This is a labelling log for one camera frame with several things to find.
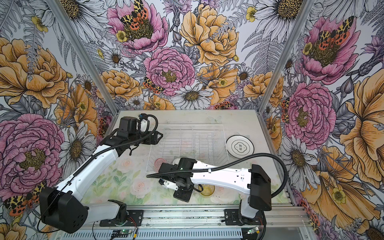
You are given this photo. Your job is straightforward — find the amber glass cup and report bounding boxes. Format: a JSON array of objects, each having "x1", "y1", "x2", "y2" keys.
[{"x1": 198, "y1": 185, "x2": 215, "y2": 197}]

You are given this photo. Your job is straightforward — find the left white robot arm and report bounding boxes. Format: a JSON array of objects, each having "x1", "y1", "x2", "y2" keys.
[{"x1": 39, "y1": 114, "x2": 163, "y2": 234}]

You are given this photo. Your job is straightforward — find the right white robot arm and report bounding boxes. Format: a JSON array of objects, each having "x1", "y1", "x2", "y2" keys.
[{"x1": 158, "y1": 158, "x2": 272, "y2": 219}]

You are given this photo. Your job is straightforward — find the white ribbed bowl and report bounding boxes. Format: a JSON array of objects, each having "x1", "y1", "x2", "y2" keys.
[{"x1": 172, "y1": 158, "x2": 181, "y2": 165}]

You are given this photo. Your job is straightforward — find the pink glass cup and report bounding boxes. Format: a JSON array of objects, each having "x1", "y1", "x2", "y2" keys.
[{"x1": 154, "y1": 158, "x2": 167, "y2": 172}]

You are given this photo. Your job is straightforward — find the green circuit board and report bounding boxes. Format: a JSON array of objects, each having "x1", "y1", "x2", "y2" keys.
[{"x1": 111, "y1": 230, "x2": 131, "y2": 239}]

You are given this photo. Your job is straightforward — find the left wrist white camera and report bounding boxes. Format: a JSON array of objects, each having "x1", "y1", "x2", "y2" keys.
[{"x1": 139, "y1": 114, "x2": 150, "y2": 134}]

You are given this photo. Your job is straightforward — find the wrist white camera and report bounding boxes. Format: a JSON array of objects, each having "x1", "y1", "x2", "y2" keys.
[
  {"x1": 159, "y1": 179, "x2": 179, "y2": 191},
  {"x1": 139, "y1": 114, "x2": 150, "y2": 134}
]

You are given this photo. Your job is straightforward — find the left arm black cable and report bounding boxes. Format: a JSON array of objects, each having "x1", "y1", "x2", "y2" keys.
[{"x1": 36, "y1": 113, "x2": 159, "y2": 234}]

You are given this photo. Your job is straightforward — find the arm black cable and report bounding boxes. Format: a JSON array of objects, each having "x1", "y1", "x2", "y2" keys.
[
  {"x1": 146, "y1": 152, "x2": 289, "y2": 240},
  {"x1": 36, "y1": 113, "x2": 159, "y2": 234}
]

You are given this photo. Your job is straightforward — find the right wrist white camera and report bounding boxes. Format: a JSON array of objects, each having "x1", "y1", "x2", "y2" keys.
[{"x1": 159, "y1": 179, "x2": 179, "y2": 191}]

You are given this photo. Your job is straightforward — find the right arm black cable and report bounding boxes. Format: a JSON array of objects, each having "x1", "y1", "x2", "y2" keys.
[{"x1": 146, "y1": 152, "x2": 289, "y2": 240}]

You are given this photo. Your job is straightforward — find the white wire dish rack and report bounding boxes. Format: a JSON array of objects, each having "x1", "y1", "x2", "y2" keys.
[{"x1": 146, "y1": 124, "x2": 229, "y2": 174}]

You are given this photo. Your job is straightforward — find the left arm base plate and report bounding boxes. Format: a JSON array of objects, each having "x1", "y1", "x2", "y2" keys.
[{"x1": 99, "y1": 210, "x2": 144, "y2": 227}]

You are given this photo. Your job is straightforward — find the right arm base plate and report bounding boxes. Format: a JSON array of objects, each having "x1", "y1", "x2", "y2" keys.
[{"x1": 222, "y1": 209, "x2": 264, "y2": 226}]

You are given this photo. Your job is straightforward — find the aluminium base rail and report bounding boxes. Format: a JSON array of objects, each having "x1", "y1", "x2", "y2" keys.
[{"x1": 50, "y1": 205, "x2": 316, "y2": 240}]

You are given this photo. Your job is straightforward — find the aluminium corner post left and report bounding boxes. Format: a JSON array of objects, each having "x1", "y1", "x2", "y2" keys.
[{"x1": 47, "y1": 1, "x2": 119, "y2": 116}]

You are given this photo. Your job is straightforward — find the aluminium corner post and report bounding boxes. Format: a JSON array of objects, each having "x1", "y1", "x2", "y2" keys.
[
  {"x1": 258, "y1": 0, "x2": 315, "y2": 115},
  {"x1": 47, "y1": 1, "x2": 119, "y2": 116}
]

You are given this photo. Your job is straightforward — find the aluminium corner post right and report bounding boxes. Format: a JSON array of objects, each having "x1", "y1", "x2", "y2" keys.
[{"x1": 258, "y1": 0, "x2": 315, "y2": 115}]

